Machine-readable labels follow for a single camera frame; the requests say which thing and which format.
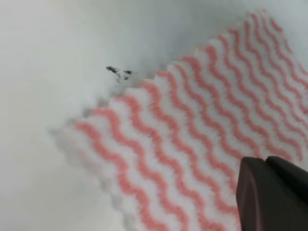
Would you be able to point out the pink white wavy towel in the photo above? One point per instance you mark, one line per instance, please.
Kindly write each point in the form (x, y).
(168, 151)

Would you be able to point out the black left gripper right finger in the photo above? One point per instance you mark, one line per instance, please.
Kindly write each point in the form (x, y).
(295, 178)

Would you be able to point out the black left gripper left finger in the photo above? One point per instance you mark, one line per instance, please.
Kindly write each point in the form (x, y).
(264, 202)

